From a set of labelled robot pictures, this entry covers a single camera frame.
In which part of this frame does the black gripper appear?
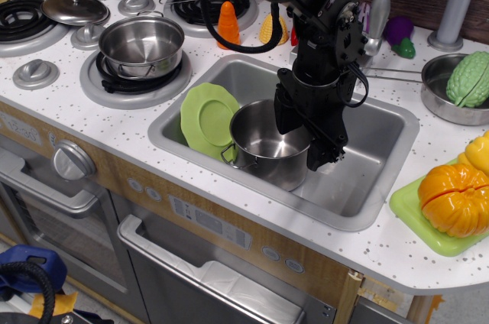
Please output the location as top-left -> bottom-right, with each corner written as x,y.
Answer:
274,68 -> 348,171

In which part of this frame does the steel pot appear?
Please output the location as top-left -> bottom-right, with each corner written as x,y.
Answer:
222,99 -> 311,191
99,15 -> 185,80

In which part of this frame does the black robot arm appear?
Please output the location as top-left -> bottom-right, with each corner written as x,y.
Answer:
267,0 -> 367,171

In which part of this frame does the grey toy sink basin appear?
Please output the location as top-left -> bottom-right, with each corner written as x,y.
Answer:
148,55 -> 419,232

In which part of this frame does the steel pot on burner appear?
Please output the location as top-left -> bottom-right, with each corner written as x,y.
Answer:
99,15 -> 185,80

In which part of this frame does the red toy piece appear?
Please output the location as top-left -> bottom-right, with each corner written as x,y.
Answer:
290,28 -> 299,47

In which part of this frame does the green plastic plate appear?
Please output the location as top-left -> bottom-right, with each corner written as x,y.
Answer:
180,83 -> 240,161

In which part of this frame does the yellow toy corn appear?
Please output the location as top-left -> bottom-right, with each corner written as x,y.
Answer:
258,12 -> 290,47

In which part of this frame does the green cutting board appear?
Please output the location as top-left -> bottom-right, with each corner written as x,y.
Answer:
390,175 -> 488,257

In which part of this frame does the orange toy carrot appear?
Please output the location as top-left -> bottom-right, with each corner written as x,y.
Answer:
217,1 -> 241,45

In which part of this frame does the purple toy eggplant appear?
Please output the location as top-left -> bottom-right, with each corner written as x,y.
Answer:
384,16 -> 416,59

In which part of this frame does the silver toy faucet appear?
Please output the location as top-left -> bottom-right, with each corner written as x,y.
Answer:
360,0 -> 390,66

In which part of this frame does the orange toy pumpkin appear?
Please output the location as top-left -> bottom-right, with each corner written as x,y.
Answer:
417,164 -> 488,238

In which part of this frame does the green toy bitter gourd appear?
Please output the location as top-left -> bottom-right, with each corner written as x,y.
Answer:
446,51 -> 488,108

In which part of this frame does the grey vertical pole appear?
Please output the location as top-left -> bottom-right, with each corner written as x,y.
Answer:
427,0 -> 471,53

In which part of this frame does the yellow toy pepper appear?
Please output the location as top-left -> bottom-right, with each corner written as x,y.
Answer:
457,133 -> 489,175

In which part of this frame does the back right coil burner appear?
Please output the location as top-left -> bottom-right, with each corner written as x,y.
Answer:
164,0 -> 258,38

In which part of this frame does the toy dishwasher door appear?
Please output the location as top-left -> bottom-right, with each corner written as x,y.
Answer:
117,214 -> 336,323

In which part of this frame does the front right stove burner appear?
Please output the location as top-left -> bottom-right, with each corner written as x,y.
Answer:
79,52 -> 192,110

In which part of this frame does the grey stove knob upper middle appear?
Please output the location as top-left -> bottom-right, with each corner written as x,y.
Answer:
118,0 -> 156,17

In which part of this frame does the grey stove knob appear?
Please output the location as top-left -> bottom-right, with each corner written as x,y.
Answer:
12,59 -> 60,90
118,0 -> 156,17
70,24 -> 105,50

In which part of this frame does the silver oven dial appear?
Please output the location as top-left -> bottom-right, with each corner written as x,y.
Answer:
51,140 -> 96,181

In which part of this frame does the toy oven door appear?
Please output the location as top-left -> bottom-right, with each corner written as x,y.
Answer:
0,136 -> 150,321

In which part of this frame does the steel lid with knob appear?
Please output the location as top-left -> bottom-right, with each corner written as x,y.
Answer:
41,0 -> 110,26

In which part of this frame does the grey stove knob front left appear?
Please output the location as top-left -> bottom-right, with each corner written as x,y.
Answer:
12,59 -> 60,90

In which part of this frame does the blue clamp tool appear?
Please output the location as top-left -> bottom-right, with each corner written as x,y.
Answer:
1,245 -> 67,296

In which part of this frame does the left black coil burner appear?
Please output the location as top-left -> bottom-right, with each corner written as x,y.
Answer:
1,0 -> 70,58

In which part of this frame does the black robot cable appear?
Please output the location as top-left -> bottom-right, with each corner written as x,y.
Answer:
199,0 -> 285,54

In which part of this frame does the steel pan with handle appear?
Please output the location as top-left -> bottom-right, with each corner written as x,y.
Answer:
363,53 -> 488,126

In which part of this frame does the black hose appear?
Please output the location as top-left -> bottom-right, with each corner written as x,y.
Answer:
0,261 -> 57,324

